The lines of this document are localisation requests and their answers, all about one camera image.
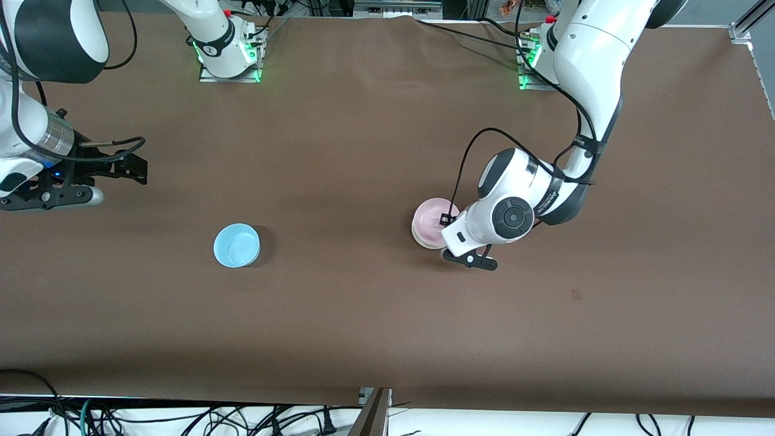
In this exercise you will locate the brown table cover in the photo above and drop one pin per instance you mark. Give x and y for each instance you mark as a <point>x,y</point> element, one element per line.
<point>363,151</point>

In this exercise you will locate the white bowl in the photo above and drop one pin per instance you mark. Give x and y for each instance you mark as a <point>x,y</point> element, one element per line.
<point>424,243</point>

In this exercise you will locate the pink bowl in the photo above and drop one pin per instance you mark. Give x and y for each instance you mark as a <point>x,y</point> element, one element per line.
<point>428,217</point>

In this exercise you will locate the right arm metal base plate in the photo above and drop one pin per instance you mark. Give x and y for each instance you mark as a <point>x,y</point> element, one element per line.
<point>230,77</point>

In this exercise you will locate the grey rail unit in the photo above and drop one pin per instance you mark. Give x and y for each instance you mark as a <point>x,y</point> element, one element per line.
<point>396,7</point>

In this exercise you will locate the aluminium corner bracket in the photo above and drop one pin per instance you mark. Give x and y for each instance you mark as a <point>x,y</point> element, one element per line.
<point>741,31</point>

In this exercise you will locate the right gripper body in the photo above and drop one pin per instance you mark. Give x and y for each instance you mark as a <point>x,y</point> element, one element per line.
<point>97,166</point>

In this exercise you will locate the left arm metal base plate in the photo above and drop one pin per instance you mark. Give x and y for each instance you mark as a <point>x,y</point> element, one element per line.
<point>527,82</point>

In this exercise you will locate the small colourful object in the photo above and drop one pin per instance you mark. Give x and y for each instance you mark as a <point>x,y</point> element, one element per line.
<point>511,7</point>

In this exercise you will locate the light blue bowl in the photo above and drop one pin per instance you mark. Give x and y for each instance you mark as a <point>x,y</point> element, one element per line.
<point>236,245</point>

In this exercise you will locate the aluminium frame post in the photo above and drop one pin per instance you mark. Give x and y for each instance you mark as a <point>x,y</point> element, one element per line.
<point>370,415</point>

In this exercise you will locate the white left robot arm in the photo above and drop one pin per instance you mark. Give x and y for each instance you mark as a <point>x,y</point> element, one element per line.
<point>593,54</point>

